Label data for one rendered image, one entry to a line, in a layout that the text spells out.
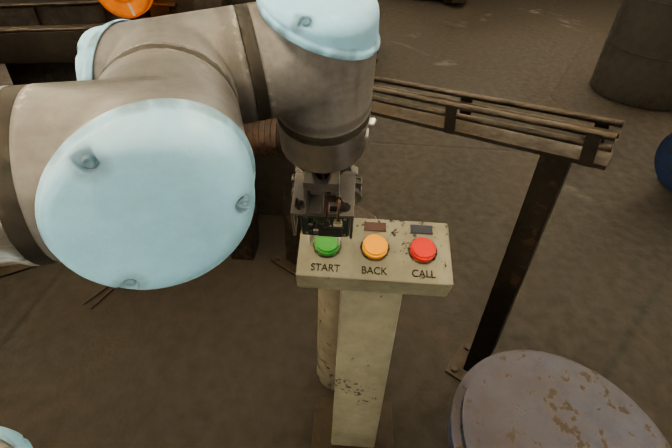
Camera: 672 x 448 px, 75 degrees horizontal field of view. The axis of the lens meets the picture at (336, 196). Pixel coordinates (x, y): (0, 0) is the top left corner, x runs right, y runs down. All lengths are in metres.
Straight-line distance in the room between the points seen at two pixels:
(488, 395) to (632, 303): 1.02
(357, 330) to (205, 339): 0.65
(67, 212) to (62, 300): 1.40
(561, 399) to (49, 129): 0.76
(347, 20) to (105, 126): 0.19
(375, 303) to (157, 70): 0.57
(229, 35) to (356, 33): 0.09
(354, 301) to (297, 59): 0.48
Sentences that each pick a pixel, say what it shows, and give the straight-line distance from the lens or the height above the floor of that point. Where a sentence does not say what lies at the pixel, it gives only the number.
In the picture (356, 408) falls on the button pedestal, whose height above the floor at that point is 0.18.
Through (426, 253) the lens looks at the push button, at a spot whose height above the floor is 0.61.
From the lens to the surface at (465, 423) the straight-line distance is 0.74.
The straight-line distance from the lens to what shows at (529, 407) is 0.79.
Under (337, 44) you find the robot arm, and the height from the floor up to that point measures 0.98.
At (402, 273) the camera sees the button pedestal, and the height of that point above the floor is 0.59.
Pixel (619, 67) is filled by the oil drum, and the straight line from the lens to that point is 3.25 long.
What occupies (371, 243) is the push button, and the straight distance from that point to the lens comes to 0.68.
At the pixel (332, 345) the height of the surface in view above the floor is 0.19.
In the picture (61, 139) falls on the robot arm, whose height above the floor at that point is 0.98.
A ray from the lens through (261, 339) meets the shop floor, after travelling 1.32.
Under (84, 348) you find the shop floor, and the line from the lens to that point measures 1.45.
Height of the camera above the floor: 1.07
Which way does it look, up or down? 36 degrees down
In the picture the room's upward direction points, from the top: 2 degrees clockwise
